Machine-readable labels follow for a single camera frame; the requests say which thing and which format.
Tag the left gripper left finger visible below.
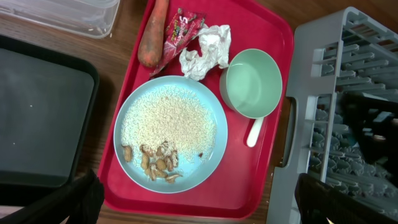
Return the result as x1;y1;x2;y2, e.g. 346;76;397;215
1;170;104;224

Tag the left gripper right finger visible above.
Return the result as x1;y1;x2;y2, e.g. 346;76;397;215
295;173;397;224

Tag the white plastic spoon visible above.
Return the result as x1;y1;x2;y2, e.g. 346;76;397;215
246;117;264;147

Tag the light blue plate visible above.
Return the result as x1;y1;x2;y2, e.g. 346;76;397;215
113;76;228;194

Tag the food scraps and rice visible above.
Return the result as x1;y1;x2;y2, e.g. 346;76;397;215
121;85;216;184

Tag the mint green bowl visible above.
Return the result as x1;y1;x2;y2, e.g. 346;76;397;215
220;49;282;119

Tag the orange carrot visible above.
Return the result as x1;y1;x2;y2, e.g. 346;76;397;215
137;0;169;68

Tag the white tissue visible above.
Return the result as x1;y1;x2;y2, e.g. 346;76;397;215
179;24;231;81

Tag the red snack wrapper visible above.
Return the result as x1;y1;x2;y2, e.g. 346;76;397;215
150;8;206;77

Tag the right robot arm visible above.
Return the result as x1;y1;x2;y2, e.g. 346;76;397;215
339;93;397;175

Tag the grey dishwasher rack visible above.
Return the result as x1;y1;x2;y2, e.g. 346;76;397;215
267;7;397;223

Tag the red serving tray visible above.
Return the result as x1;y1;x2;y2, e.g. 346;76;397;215
98;0;294;219

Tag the black plastic tray bin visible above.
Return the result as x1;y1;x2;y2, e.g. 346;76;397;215
1;36;100;207

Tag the clear plastic bin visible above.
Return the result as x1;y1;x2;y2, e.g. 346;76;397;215
1;0;120;39

